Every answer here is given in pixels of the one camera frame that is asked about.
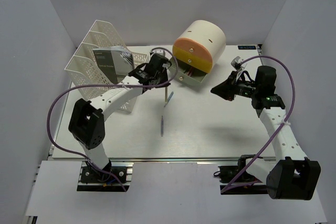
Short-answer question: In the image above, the cream round drawer cabinet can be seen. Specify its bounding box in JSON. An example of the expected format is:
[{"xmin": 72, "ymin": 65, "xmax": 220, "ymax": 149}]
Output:
[{"xmin": 177, "ymin": 20, "xmax": 226, "ymax": 66}]

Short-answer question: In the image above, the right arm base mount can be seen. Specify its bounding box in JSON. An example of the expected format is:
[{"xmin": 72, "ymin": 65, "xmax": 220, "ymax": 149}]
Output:
[{"xmin": 213, "ymin": 155, "xmax": 268, "ymax": 195}]

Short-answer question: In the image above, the yellow drawer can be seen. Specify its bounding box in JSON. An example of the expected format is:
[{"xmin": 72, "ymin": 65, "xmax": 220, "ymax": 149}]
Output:
[{"xmin": 173, "ymin": 46, "xmax": 213, "ymax": 73}]

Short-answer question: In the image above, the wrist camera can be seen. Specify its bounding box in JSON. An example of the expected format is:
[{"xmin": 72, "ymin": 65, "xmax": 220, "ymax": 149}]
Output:
[
  {"xmin": 230, "ymin": 56, "xmax": 246, "ymax": 72},
  {"xmin": 150, "ymin": 48, "xmax": 166, "ymax": 57}
]

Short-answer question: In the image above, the orange drawer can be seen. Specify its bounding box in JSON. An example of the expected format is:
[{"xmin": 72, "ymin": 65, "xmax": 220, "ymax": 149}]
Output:
[{"xmin": 173, "ymin": 37, "xmax": 213, "ymax": 62}]

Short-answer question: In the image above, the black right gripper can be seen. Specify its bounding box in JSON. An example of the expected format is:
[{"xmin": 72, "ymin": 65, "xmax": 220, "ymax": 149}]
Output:
[{"xmin": 211, "ymin": 70, "xmax": 260, "ymax": 101}]

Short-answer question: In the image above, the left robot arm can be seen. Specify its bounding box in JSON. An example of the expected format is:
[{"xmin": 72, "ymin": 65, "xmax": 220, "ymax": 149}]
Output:
[{"xmin": 68, "ymin": 49, "xmax": 171, "ymax": 182}]

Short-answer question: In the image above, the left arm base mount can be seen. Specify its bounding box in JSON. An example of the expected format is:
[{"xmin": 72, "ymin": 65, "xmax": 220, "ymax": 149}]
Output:
[{"xmin": 77, "ymin": 162, "xmax": 133, "ymax": 193}]

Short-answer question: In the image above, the white perforated file organizer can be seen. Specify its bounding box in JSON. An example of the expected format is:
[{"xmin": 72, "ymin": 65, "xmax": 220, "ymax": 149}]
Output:
[{"xmin": 65, "ymin": 20, "xmax": 149, "ymax": 113}]

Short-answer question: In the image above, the orange slim pastel pen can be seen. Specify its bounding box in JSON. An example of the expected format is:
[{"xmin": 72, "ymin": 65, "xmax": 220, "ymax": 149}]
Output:
[{"xmin": 187, "ymin": 67, "xmax": 195, "ymax": 77}]

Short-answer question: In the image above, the grey setup guide booklet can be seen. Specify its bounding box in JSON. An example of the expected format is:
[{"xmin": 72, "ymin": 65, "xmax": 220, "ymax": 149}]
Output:
[{"xmin": 92, "ymin": 46, "xmax": 134, "ymax": 84}]

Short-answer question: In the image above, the purple slim pastel pen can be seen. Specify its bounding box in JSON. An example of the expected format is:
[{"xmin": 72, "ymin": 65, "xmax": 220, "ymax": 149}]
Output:
[{"xmin": 160, "ymin": 115, "xmax": 164, "ymax": 137}]

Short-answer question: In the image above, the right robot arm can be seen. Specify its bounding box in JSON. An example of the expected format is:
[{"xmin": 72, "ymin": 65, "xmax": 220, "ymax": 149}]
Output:
[{"xmin": 211, "ymin": 66, "xmax": 321, "ymax": 200}]

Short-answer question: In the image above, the blue slim pastel pen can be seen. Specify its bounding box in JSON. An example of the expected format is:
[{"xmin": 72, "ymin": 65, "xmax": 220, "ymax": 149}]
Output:
[{"xmin": 164, "ymin": 91, "xmax": 174, "ymax": 107}]

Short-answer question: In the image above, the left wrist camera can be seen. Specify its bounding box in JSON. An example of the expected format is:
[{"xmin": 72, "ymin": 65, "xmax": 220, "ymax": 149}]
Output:
[{"xmin": 150, "ymin": 48, "xmax": 166, "ymax": 57}]

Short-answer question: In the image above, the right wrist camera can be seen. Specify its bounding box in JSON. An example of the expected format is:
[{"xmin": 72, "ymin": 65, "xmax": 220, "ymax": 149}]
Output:
[{"xmin": 230, "ymin": 56, "xmax": 246, "ymax": 72}]

